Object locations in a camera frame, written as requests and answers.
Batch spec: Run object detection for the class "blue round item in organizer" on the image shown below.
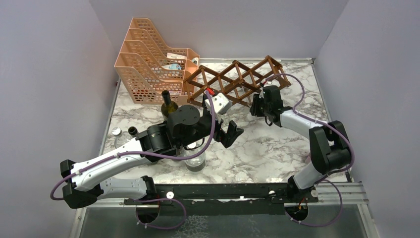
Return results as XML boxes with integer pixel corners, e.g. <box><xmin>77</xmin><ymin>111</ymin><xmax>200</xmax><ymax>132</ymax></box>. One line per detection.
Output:
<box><xmin>161</xmin><ymin>63</ymin><xmax>182</xmax><ymax>70</ymax></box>

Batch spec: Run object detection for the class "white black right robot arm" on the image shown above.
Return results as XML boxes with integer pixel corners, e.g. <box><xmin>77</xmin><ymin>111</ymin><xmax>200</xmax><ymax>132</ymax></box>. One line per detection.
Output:
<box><xmin>250</xmin><ymin>85</ymin><xmax>352</xmax><ymax>202</ymax></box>

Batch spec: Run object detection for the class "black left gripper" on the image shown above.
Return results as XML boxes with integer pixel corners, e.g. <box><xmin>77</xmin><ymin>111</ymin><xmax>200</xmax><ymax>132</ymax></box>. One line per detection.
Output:
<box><xmin>177</xmin><ymin>109</ymin><xmax>244</xmax><ymax>149</ymax></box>

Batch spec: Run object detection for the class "black mounting rail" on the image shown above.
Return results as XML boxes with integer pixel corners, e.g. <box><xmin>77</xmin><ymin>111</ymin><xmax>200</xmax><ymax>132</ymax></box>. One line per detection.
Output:
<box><xmin>123</xmin><ymin>183</ymin><xmax>318</xmax><ymax>216</ymax></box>

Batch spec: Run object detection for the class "clear round jug dark liquid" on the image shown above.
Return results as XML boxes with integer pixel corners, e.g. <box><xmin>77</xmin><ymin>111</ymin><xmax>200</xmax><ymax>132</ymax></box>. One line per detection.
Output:
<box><xmin>181</xmin><ymin>142</ymin><xmax>206</xmax><ymax>172</ymax></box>

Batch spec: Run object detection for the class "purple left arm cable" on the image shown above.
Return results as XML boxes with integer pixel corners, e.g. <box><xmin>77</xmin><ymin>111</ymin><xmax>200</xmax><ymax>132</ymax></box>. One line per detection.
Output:
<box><xmin>50</xmin><ymin>90</ymin><xmax>217</xmax><ymax>201</ymax></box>

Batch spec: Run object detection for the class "brown wooden wine rack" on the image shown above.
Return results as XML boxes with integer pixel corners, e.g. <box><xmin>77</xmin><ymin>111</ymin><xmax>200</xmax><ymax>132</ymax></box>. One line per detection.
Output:
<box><xmin>184</xmin><ymin>56</ymin><xmax>291</xmax><ymax>107</ymax></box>

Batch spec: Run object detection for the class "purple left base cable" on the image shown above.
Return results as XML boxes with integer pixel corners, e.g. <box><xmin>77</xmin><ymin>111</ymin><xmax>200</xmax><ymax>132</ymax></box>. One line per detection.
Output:
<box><xmin>135</xmin><ymin>196</ymin><xmax>188</xmax><ymax>231</ymax></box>

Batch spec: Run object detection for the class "green wine bottle white label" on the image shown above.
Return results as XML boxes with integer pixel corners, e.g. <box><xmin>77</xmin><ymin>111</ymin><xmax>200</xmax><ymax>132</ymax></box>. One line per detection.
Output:
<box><xmin>160</xmin><ymin>90</ymin><xmax>179</xmax><ymax>120</ymax></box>

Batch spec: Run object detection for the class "white box in organizer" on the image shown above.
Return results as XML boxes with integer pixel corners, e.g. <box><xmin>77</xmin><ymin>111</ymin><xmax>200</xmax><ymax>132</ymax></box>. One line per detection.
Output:
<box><xmin>166</xmin><ymin>53</ymin><xmax>187</xmax><ymax>60</ymax></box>

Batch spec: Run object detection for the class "peach plastic file organizer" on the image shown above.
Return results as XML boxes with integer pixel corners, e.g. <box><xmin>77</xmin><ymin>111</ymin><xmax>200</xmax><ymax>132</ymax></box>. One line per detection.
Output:
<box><xmin>114</xmin><ymin>18</ymin><xmax>200</xmax><ymax>105</ymax></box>

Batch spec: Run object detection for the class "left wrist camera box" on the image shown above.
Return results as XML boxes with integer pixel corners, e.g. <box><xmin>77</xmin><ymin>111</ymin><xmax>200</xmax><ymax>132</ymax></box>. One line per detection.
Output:
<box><xmin>203</xmin><ymin>88</ymin><xmax>232</xmax><ymax>116</ymax></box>

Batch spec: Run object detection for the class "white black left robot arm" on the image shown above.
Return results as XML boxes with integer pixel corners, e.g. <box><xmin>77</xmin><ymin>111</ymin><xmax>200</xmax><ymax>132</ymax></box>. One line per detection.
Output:
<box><xmin>60</xmin><ymin>105</ymin><xmax>244</xmax><ymax>209</ymax></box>

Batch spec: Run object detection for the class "clear glass bottle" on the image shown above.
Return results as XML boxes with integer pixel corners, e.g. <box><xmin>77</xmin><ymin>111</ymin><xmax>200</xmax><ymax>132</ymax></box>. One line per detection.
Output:
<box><xmin>190</xmin><ymin>87</ymin><xmax>206</xmax><ymax>107</ymax></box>
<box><xmin>241</xmin><ymin>79</ymin><xmax>253</xmax><ymax>107</ymax></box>

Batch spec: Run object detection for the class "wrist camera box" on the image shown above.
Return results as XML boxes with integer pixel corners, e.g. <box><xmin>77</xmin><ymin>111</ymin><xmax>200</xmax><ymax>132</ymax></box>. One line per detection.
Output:
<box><xmin>258</xmin><ymin>90</ymin><xmax>264</xmax><ymax>100</ymax></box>
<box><xmin>203</xmin><ymin>88</ymin><xmax>232</xmax><ymax>116</ymax></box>

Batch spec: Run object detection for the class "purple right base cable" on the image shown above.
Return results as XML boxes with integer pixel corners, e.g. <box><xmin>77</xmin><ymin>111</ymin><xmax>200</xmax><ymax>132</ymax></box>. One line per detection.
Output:
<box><xmin>284</xmin><ymin>178</ymin><xmax>344</xmax><ymax>228</ymax></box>

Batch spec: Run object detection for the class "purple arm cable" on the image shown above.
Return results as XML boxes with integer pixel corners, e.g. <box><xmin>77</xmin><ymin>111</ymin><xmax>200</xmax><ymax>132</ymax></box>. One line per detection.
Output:
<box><xmin>261</xmin><ymin>72</ymin><xmax>356</xmax><ymax>175</ymax></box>
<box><xmin>50</xmin><ymin>90</ymin><xmax>217</xmax><ymax>201</ymax></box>

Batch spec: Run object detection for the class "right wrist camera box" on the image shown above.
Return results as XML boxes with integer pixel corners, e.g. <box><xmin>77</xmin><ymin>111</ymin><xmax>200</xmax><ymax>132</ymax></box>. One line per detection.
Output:
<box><xmin>258</xmin><ymin>90</ymin><xmax>264</xmax><ymax>100</ymax></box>

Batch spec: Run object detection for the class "green wine bottle silver neck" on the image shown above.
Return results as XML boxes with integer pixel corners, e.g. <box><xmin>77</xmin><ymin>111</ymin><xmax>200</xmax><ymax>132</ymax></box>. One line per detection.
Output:
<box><xmin>127</xmin><ymin>126</ymin><xmax>139</xmax><ymax>138</ymax></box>

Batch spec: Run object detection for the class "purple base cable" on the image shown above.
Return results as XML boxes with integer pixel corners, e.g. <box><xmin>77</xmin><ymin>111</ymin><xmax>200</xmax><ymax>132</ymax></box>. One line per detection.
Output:
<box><xmin>135</xmin><ymin>196</ymin><xmax>188</xmax><ymax>231</ymax></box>
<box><xmin>284</xmin><ymin>178</ymin><xmax>344</xmax><ymax>228</ymax></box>

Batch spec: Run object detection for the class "clear bottle silver cap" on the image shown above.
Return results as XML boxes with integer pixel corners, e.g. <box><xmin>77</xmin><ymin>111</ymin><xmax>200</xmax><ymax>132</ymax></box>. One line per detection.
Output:
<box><xmin>111</xmin><ymin>127</ymin><xmax>132</xmax><ymax>149</ymax></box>

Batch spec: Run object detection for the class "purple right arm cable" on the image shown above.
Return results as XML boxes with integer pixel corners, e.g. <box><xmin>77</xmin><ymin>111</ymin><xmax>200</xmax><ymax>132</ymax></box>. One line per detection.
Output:
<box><xmin>261</xmin><ymin>72</ymin><xmax>356</xmax><ymax>175</ymax></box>

